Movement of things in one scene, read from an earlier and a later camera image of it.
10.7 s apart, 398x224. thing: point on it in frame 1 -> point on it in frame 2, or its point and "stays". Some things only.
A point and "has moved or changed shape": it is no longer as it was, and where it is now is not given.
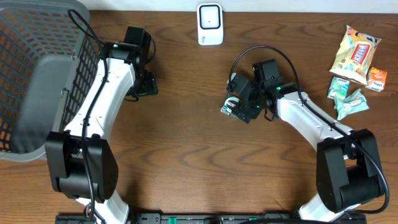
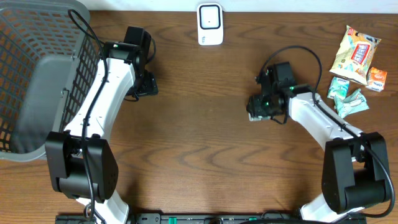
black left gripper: (147, 88) stays
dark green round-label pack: (229, 106) has moved or changed shape
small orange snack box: (376, 79) stays
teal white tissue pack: (339, 87) stays
